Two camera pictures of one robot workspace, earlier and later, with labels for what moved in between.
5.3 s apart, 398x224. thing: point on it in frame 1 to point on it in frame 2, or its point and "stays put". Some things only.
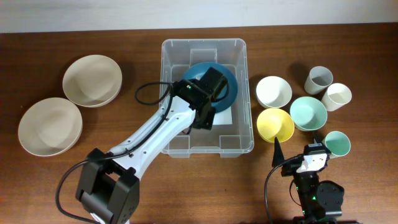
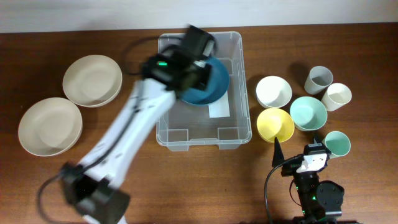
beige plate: [50, 126] stays put
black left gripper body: [208, 124] to [202, 76]
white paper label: [223, 117] to [220, 108]
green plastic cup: [338, 143] stays put
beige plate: [92, 81] stays put
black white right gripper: [291, 167] stays put
